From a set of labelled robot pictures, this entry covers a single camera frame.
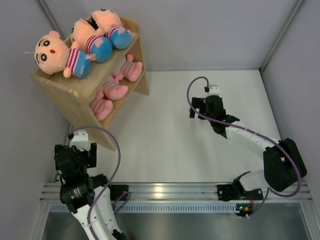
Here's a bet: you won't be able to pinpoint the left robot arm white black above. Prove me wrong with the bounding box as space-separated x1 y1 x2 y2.
54 143 127 240

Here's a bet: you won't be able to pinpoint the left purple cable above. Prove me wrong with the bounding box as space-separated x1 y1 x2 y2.
67 125 131 240

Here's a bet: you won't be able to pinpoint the boy plush doll blue pants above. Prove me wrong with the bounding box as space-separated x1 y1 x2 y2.
70 18 113 63

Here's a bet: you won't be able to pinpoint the pink striped plush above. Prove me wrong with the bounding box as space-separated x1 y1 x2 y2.
111 54 143 82
89 91 113 121
96 81 129 101

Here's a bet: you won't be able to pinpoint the aluminium mounting rail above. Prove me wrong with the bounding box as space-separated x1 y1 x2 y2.
39 182 313 203

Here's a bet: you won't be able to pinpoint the wooden two-tier shelf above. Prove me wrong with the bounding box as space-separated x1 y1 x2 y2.
29 15 150 152

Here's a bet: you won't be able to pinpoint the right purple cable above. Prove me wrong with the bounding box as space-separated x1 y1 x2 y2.
186 76 303 218

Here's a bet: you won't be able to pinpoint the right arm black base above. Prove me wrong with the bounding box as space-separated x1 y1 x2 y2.
216 183 264 202

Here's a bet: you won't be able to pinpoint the purple cable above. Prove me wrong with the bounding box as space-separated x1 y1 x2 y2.
67 125 131 240
186 76 303 218

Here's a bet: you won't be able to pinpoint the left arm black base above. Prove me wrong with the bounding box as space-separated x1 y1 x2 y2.
109 184 129 201

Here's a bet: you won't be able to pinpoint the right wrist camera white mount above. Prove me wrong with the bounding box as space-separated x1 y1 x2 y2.
204 84 221 97

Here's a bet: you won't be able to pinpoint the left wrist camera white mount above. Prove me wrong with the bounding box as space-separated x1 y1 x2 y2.
68 129 91 152

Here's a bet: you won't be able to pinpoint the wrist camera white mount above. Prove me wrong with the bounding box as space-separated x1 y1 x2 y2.
68 129 91 152
204 84 221 97

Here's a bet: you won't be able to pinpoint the white slotted cable duct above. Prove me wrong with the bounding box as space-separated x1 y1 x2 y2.
48 202 241 214

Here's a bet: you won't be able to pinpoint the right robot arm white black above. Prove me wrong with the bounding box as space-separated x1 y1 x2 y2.
189 95 307 199

